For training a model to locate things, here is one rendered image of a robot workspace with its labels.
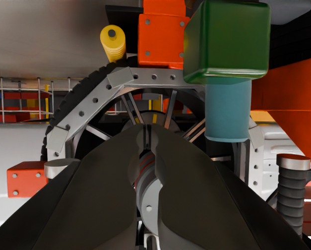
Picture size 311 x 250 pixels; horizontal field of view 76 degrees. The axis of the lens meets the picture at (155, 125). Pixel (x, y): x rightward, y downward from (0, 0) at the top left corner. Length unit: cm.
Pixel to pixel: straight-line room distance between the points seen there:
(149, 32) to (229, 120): 27
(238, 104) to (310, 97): 38
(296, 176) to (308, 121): 43
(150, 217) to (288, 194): 22
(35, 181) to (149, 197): 29
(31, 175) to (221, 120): 44
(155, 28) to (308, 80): 49
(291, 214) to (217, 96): 22
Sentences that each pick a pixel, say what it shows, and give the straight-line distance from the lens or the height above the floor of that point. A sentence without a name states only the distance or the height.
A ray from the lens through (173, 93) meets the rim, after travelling 60.
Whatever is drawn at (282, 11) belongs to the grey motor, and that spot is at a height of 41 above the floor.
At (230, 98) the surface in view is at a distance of 40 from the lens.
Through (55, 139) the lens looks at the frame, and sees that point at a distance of 51.
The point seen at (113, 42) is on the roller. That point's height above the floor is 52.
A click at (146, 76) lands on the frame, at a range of 49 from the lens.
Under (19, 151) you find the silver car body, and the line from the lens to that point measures 98.
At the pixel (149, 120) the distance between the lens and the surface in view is 97.
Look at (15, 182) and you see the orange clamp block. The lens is 57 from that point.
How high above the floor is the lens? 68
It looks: 4 degrees up
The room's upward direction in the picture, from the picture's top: 180 degrees counter-clockwise
